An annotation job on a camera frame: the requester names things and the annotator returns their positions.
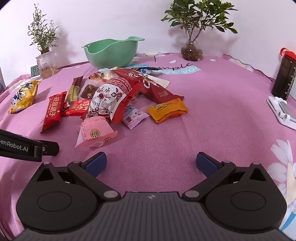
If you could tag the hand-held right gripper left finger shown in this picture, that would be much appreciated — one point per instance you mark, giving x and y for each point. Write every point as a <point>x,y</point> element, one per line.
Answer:
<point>97,164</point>

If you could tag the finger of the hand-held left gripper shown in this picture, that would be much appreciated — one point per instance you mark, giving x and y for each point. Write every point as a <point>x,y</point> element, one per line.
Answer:
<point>51,148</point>

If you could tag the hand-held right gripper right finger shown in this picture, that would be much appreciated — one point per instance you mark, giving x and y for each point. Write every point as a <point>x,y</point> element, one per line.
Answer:
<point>205,163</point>

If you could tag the red snack bar packet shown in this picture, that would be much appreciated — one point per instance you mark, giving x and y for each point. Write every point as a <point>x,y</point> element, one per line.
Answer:
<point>53,111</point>

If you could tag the small red printed packet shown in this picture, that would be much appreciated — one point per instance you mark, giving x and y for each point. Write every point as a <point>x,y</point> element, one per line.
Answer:
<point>76,107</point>

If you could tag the brown gold stick packet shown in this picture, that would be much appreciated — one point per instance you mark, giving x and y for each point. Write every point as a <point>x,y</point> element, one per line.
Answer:
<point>75,89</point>

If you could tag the brownie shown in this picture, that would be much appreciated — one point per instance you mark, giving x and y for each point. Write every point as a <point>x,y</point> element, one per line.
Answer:
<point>89,91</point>

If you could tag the beige packet with black print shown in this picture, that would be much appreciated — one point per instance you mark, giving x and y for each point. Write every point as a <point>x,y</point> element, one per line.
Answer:
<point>159,81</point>

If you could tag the green plastic bowl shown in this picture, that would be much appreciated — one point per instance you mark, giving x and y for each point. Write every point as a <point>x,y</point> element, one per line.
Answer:
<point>108,55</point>

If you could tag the pink snack packet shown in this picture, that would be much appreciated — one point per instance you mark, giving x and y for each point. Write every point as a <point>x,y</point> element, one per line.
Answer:
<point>94,132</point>

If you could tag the pink printed tablecloth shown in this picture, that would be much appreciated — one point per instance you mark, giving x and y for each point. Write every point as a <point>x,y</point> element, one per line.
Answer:
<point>208,115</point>

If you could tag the yellow chip bag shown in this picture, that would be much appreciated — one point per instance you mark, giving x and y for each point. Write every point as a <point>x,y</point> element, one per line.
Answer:
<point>23,95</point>

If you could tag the white pink candy packet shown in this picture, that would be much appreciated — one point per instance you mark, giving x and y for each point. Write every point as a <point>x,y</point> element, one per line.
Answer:
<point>134,117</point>

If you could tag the orange snack packet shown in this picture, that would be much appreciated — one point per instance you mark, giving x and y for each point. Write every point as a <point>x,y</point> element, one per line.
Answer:
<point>167,110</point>

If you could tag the large red white bag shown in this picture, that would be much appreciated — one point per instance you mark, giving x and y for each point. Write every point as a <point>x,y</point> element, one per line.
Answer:
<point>108,97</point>

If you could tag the grey flat object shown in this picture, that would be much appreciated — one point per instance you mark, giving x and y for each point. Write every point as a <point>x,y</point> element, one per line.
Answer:
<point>1,80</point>

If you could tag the white digital clock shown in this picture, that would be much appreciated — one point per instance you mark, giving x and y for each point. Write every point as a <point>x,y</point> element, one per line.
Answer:
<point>35,71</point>

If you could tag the potted plant in glass cup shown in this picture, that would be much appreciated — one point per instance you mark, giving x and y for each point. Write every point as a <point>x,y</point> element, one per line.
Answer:
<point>46,67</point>

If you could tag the red candy packet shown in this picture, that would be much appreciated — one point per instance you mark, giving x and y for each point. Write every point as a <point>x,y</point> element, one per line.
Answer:
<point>96,76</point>

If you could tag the dark red long packet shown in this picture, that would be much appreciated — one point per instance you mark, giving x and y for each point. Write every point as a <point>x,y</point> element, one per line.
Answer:
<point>157,90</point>

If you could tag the puffed snack in clear wrapper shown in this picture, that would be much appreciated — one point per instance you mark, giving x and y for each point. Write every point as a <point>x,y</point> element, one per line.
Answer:
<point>108,74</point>

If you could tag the blue snack packet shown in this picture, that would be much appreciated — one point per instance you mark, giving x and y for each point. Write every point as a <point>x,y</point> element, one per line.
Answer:
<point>138,66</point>

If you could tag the black gold packet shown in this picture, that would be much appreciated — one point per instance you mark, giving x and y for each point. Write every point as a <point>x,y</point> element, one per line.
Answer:
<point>149,70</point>

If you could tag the plant in round glass vase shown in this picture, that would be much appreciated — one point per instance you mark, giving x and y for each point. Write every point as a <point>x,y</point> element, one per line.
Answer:
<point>192,53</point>

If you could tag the dark bottle with red lid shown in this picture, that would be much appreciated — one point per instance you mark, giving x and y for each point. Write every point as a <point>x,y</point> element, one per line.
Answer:
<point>283,78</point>

